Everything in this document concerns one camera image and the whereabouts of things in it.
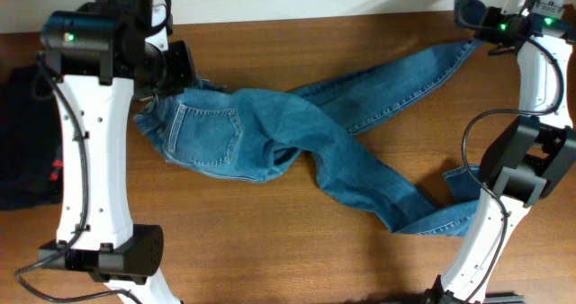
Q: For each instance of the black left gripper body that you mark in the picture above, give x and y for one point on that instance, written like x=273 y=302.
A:
x=176 y=74

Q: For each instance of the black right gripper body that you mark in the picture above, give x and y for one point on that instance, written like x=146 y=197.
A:
x=501 y=31

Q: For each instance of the blue denim jeans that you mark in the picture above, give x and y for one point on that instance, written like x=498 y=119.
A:
x=254 y=135

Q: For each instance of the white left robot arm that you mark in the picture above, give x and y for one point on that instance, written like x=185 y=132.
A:
x=97 y=60

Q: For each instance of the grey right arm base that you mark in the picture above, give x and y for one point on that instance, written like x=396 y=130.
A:
x=444 y=299

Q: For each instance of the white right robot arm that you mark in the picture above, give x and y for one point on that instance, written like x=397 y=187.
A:
x=530 y=157

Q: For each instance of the black fabric bag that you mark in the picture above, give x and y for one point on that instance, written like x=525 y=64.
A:
x=31 y=160

